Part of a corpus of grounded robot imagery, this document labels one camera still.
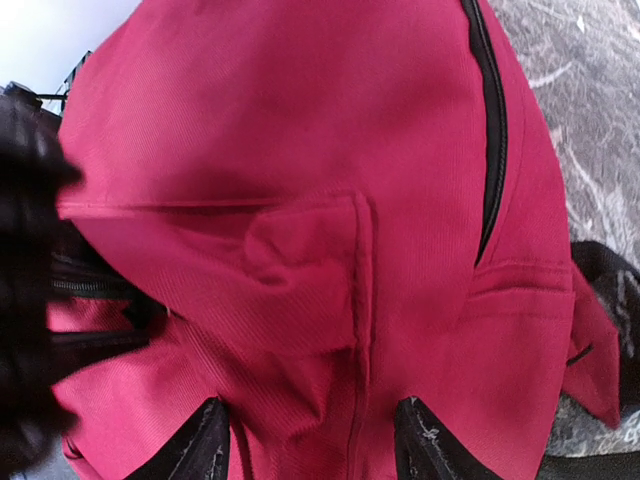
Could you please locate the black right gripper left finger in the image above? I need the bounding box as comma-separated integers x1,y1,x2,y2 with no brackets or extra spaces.
147,398,231,480

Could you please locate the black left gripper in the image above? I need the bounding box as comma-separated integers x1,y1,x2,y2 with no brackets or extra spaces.
1,96,165,470

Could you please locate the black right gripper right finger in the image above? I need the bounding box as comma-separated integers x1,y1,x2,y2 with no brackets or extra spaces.
394,397,493,480

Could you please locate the red student backpack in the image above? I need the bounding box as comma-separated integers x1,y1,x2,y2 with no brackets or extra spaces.
50,1,639,479

